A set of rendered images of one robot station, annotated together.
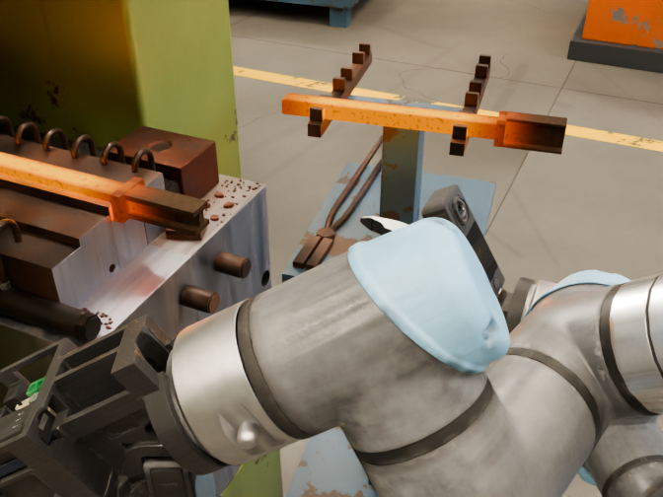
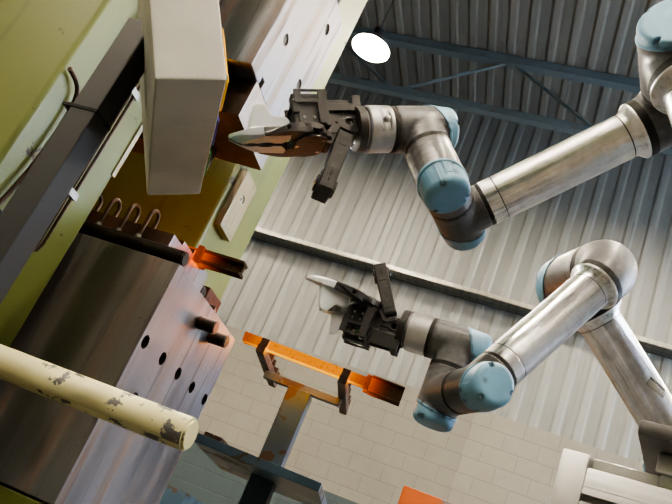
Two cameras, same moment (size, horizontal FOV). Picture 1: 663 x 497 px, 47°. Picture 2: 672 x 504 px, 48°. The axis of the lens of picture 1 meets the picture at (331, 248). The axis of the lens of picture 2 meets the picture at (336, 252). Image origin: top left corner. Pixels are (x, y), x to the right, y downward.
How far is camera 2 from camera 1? 119 cm
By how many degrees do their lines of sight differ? 58
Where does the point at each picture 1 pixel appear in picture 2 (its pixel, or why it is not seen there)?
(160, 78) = not seen: hidden behind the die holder
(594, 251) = not seen: outside the picture
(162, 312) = (192, 308)
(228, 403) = (384, 109)
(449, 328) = (449, 113)
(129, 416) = (343, 115)
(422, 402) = (439, 125)
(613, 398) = (477, 197)
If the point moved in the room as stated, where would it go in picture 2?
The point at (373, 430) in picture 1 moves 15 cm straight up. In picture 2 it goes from (424, 126) to (453, 54)
